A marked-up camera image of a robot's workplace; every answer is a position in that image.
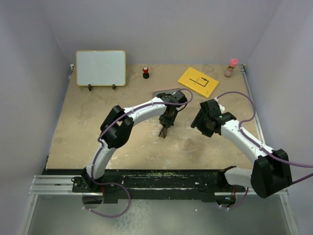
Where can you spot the aluminium rail frame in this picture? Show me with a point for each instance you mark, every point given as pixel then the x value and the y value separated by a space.
pixel 52 185

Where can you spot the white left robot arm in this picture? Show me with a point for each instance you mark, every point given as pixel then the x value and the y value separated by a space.
pixel 117 127

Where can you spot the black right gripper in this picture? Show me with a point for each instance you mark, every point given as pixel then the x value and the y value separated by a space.
pixel 197 122

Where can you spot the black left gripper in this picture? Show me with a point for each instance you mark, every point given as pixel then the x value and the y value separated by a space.
pixel 167 122

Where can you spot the pink capped small bottle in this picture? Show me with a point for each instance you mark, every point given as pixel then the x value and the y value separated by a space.
pixel 232 64

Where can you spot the yellow book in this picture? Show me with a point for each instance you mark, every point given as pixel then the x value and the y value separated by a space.
pixel 199 82

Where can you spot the thin framed sunglasses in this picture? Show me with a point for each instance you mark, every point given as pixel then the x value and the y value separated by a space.
pixel 163 132

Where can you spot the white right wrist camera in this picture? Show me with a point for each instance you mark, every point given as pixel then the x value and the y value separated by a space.
pixel 222 108

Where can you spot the red and black stamp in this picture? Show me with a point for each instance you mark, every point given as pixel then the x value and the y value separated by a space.
pixel 146 74

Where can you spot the small whiteboard on stand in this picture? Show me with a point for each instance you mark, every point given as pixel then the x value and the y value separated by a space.
pixel 100 68

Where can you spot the pink glasses case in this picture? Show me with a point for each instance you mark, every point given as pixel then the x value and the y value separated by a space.
pixel 166 91

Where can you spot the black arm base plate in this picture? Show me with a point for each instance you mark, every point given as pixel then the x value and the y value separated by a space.
pixel 158 184

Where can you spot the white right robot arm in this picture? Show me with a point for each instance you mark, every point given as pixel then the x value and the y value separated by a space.
pixel 270 172

